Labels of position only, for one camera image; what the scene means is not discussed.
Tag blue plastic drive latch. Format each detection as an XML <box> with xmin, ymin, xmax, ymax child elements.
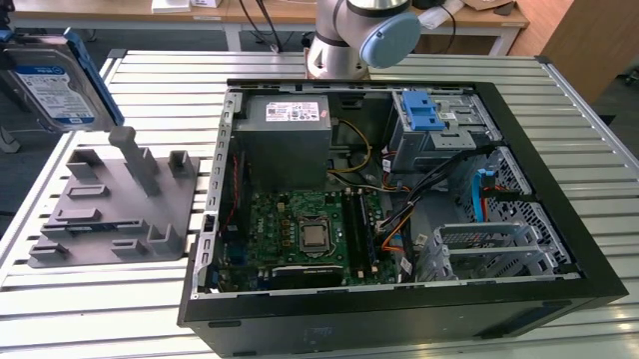
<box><xmin>400</xmin><ymin>91</ymin><xmax>438</xmax><ymax>131</ymax></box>

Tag black hanging cable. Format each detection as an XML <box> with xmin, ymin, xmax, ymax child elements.
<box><xmin>237</xmin><ymin>0</ymin><xmax>281</xmax><ymax>53</ymax></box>

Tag silver CPU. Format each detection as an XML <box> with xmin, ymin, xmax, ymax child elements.
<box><xmin>298</xmin><ymin>225</ymin><xmax>325</xmax><ymax>248</ymax></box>

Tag red data wire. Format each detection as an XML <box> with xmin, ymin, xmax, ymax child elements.
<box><xmin>380</xmin><ymin>148</ymin><xmax>402</xmax><ymax>192</ymax></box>

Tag empty black RAM slot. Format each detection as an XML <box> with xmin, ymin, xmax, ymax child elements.
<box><xmin>342</xmin><ymin>189</ymin><xmax>361</xmax><ymax>272</ymax></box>

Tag grey parts rack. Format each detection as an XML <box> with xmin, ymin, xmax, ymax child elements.
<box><xmin>26</xmin><ymin>126</ymin><xmax>200</xmax><ymax>269</ymax></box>

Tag CPU socket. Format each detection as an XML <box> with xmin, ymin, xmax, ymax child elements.
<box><xmin>296</xmin><ymin>213</ymin><xmax>334</xmax><ymax>260</ymax></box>

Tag grey stand foot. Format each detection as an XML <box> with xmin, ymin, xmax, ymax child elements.
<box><xmin>0</xmin><ymin>125</ymin><xmax>21</xmax><ymax>153</ymax></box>

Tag green motherboard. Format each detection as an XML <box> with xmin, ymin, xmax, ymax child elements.
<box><xmin>218</xmin><ymin>188</ymin><xmax>400</xmax><ymax>291</ymax></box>

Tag white plastic wrap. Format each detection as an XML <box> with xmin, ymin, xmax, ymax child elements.
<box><xmin>417</xmin><ymin>0</ymin><xmax>466</xmax><ymax>30</ymax></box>

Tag black power wire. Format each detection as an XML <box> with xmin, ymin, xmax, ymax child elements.
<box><xmin>490</xmin><ymin>188</ymin><xmax>533</xmax><ymax>202</ymax></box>

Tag black cable bundle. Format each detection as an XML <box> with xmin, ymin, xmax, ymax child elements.
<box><xmin>398</xmin><ymin>147</ymin><xmax>497</xmax><ymax>235</ymax></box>

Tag grey power supply unit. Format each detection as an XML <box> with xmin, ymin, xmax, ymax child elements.
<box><xmin>233</xmin><ymin>93</ymin><xmax>333</xmax><ymax>191</ymax></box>

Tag metal disk bay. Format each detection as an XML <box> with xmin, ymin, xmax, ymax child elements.
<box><xmin>416</xmin><ymin>222</ymin><xmax>562</xmax><ymax>281</ymax></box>

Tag metal drive cage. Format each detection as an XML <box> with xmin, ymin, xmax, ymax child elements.
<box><xmin>388</xmin><ymin>89</ymin><xmax>501</xmax><ymax>173</ymax></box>

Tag RAM stick in slot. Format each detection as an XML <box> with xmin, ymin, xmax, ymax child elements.
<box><xmin>357</xmin><ymin>190</ymin><xmax>378</xmax><ymax>273</ymax></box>

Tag hard disk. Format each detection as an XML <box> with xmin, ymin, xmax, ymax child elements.
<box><xmin>0</xmin><ymin>29</ymin><xmax>125</xmax><ymax>132</ymax></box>

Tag wooden cabinet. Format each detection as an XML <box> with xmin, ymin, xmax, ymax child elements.
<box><xmin>508</xmin><ymin>0</ymin><xmax>639</xmax><ymax>105</ymax></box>

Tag large white box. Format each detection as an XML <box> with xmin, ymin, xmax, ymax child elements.
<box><xmin>150</xmin><ymin>0</ymin><xmax>192</xmax><ymax>14</ymax></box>

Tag brown cardboard piece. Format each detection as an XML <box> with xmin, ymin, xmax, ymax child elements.
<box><xmin>461</xmin><ymin>0</ymin><xmax>514</xmax><ymax>16</ymax></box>

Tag orange wires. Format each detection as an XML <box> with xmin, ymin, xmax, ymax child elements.
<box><xmin>380</xmin><ymin>224</ymin><xmax>405</xmax><ymax>257</ymax></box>

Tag wooden desk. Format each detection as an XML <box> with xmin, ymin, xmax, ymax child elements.
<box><xmin>9</xmin><ymin>0</ymin><xmax>529</xmax><ymax>57</ymax></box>

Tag thin red fan wire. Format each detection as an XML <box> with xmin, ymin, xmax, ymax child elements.
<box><xmin>220</xmin><ymin>151</ymin><xmax>246</xmax><ymax>230</ymax></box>

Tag black open PC case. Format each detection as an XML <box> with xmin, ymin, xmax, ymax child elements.
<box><xmin>176</xmin><ymin>78</ymin><xmax>629</xmax><ymax>356</ymax></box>

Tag black graphics card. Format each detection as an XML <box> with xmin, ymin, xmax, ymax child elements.
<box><xmin>268</xmin><ymin>264</ymin><xmax>346</xmax><ymax>289</ymax></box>

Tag blue data wire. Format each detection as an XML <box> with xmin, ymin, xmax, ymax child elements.
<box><xmin>470</xmin><ymin>168</ymin><xmax>494</xmax><ymax>225</ymax></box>

